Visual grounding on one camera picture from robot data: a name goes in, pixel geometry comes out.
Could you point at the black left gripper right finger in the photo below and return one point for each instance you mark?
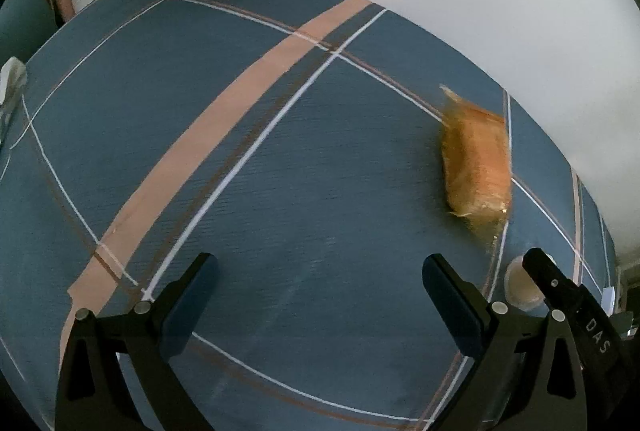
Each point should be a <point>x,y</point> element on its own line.
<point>592,329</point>

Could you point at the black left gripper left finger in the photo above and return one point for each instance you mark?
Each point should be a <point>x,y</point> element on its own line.
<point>92,393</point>

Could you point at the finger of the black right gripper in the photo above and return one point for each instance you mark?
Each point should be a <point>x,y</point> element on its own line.
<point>526,373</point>

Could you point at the orange cake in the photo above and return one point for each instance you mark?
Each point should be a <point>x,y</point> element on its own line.
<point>477,165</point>

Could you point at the cream pudding cup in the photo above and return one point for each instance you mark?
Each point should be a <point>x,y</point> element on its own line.
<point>519,288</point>

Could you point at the blue plaid tablecloth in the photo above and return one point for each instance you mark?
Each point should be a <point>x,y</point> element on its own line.
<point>320,204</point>

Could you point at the teal chair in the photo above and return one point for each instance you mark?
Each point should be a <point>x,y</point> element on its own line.
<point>25,26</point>

